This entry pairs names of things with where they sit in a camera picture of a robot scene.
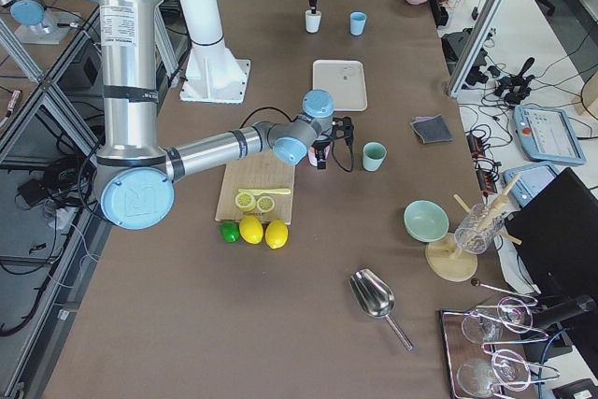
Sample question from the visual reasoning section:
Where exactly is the green plastic cup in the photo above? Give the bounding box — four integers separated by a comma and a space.
363, 142, 387, 172

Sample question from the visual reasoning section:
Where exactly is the aluminium frame post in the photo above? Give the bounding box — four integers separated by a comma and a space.
447, 0, 504, 99

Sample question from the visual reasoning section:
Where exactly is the black laptop monitor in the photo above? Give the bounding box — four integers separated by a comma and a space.
506, 168, 597, 298

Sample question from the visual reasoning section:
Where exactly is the grey folded cloth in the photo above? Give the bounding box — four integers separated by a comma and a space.
410, 115, 453, 145

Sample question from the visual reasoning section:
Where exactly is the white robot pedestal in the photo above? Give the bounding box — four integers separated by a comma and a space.
179, 0, 250, 104

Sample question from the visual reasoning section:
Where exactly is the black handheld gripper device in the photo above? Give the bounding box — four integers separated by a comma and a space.
493, 57, 534, 106

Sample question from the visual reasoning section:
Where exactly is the pink plastic cup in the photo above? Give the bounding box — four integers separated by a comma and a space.
308, 146, 331, 167

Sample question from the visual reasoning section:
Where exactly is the green bowl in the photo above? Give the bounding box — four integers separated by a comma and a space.
404, 200, 449, 243

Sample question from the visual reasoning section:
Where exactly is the cream rabbit tray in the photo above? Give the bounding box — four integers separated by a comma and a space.
312, 59, 367, 112

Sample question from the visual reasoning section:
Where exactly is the wooden cutting board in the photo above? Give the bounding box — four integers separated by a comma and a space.
215, 151, 295, 225

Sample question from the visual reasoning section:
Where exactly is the cream plastic cup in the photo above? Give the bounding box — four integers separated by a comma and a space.
305, 9, 322, 34

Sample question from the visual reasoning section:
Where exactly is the green lime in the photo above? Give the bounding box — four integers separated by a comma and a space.
220, 221, 241, 243

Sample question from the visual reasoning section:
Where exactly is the metal scoop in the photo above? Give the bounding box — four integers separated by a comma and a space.
349, 268, 414, 351

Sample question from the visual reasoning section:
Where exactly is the wine glass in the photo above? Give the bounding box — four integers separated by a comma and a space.
462, 296, 533, 344
491, 349, 531, 392
457, 358, 495, 398

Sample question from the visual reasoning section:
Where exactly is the blue plastic cup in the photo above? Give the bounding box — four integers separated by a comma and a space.
349, 11, 367, 36

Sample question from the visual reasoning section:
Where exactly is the blue teach pendant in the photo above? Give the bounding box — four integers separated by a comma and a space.
513, 105, 587, 165
503, 162, 559, 207

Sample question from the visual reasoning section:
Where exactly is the clear textured glass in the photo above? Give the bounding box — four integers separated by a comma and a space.
454, 204, 504, 254

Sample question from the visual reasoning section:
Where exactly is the whole yellow lemon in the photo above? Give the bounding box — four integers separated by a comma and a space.
264, 220, 289, 249
238, 216, 263, 245

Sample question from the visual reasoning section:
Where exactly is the wooden mug tree stand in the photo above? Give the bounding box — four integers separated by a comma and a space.
425, 174, 522, 282

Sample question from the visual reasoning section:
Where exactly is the yellow plastic knife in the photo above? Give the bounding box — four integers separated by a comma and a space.
237, 188, 292, 195

